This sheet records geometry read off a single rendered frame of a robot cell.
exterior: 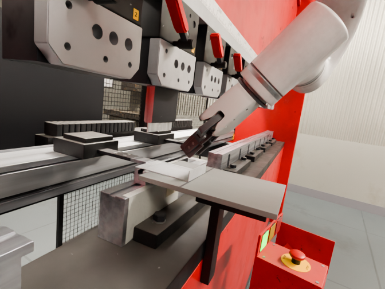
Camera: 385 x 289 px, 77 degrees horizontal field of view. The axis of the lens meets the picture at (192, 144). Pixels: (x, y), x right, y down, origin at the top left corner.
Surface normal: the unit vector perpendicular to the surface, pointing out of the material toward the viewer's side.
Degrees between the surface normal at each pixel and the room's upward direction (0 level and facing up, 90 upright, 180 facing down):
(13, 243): 0
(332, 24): 103
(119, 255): 0
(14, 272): 90
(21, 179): 90
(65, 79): 90
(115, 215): 90
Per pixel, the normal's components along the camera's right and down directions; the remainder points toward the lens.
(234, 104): -0.31, 0.07
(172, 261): 0.12, -0.98
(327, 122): -0.52, 0.08
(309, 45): -0.18, 0.36
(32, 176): 0.90, 0.18
